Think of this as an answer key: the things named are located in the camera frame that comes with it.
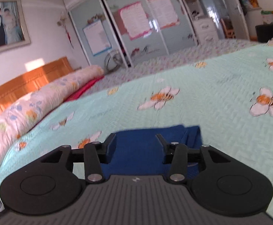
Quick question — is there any blue knit sweater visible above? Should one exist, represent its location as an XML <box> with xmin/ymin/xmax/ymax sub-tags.
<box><xmin>101</xmin><ymin>125</ymin><xmax>202</xmax><ymax>178</ymax></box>

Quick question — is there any red pillow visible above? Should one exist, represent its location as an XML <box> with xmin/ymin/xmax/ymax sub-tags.
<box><xmin>64</xmin><ymin>76</ymin><xmax>104</xmax><ymax>102</ymax></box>

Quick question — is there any mint bee-print quilt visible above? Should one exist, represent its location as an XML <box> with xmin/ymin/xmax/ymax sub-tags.
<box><xmin>0</xmin><ymin>45</ymin><xmax>273</xmax><ymax>217</ymax></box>

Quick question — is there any white electric fan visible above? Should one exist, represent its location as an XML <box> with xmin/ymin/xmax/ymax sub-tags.
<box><xmin>104</xmin><ymin>50</ymin><xmax>123</xmax><ymax>73</ymax></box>

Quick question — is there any rolled floral duvet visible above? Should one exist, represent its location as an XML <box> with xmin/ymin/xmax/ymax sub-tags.
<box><xmin>0</xmin><ymin>65</ymin><xmax>104</xmax><ymax>166</ymax></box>

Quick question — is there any wooden headboard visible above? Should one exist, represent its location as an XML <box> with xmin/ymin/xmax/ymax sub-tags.
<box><xmin>0</xmin><ymin>57</ymin><xmax>74</xmax><ymax>114</ymax></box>

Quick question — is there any white drawer cabinet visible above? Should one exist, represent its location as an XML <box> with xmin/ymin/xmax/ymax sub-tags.
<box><xmin>193</xmin><ymin>18</ymin><xmax>219</xmax><ymax>44</ymax></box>

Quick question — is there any sliding glass wardrobe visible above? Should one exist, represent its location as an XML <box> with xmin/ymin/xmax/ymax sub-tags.
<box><xmin>63</xmin><ymin>0</ymin><xmax>197</xmax><ymax>68</ymax></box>

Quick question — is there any white door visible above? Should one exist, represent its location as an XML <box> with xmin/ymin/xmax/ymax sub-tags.
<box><xmin>224</xmin><ymin>0</ymin><xmax>250</xmax><ymax>40</ymax></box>

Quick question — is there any black sofa chair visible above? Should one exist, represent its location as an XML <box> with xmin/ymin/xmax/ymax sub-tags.
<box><xmin>256</xmin><ymin>24</ymin><xmax>273</xmax><ymax>43</ymax></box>

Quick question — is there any framed wedding photo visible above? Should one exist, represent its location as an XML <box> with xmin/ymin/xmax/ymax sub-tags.
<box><xmin>0</xmin><ymin>0</ymin><xmax>31</xmax><ymax>53</ymax></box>

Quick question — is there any green white box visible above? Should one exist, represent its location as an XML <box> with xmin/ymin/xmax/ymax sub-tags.
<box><xmin>262</xmin><ymin>13</ymin><xmax>273</xmax><ymax>24</ymax></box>

